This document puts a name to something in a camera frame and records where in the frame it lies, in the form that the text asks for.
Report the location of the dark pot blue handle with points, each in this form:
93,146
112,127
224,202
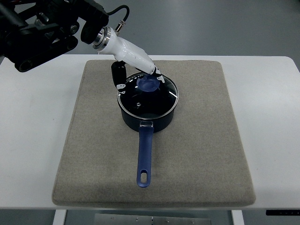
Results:
146,128

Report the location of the metal table crossbar plate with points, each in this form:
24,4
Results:
115,219

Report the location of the white left table leg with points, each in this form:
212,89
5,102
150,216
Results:
59,217

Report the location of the beige fabric mat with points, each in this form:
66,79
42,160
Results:
197,161

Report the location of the glass lid blue knob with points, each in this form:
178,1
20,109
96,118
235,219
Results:
144,96

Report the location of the black table control panel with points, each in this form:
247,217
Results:
282,212

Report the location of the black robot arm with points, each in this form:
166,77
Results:
33,32

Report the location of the white table leg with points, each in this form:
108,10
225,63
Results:
59,217
237,217

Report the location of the white right table leg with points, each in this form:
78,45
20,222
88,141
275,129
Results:
237,217

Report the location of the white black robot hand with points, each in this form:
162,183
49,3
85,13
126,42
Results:
107,42

